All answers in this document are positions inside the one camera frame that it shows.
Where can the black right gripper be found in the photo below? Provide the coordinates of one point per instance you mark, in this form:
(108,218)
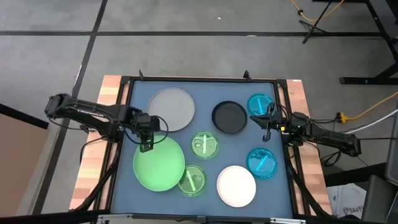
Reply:
(281,122)

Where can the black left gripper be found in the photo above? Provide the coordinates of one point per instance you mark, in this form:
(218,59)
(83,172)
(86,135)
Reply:
(134,116)

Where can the small clear blue plate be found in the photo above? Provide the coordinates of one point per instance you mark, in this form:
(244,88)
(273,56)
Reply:
(253,104)
(253,161)

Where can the large green plastic plate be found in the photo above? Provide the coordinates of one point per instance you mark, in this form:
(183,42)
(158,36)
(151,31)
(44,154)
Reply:
(158,168)

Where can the black plastic plate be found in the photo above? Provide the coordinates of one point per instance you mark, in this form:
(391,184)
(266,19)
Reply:
(229,117)

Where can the small clear green plate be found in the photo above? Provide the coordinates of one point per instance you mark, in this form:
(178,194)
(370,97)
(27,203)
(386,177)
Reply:
(199,183)
(199,152)

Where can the white plastic plate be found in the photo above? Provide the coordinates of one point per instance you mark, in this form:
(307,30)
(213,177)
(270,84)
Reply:
(236,186)

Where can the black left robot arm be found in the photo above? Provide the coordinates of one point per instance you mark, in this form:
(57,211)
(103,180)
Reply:
(93,112)

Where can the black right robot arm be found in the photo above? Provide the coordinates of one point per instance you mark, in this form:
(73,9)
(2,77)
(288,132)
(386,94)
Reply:
(329,138)

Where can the large grey plastic plate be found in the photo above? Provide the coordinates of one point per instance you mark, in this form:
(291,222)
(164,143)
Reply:
(174,105)

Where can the yellow power splitter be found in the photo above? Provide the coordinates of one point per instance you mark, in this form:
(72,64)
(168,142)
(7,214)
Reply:
(342,117)

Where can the black stand base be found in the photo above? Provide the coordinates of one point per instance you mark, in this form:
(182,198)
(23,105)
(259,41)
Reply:
(351,177)

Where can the black tripod stand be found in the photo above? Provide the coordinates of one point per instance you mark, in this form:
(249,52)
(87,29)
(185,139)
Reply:
(314,27)

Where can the white cardboard box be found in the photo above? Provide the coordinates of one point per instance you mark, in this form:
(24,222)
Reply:
(348,202)

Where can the brown cardboard panel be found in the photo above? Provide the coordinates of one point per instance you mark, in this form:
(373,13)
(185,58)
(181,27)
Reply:
(18,161)

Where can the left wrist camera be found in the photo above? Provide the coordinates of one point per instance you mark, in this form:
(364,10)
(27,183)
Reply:
(149,123)

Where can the black aluminium table frame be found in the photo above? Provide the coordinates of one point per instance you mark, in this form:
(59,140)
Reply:
(202,79)

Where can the black desk frame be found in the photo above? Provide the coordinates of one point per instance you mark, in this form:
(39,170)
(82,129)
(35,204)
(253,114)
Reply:
(367,81)

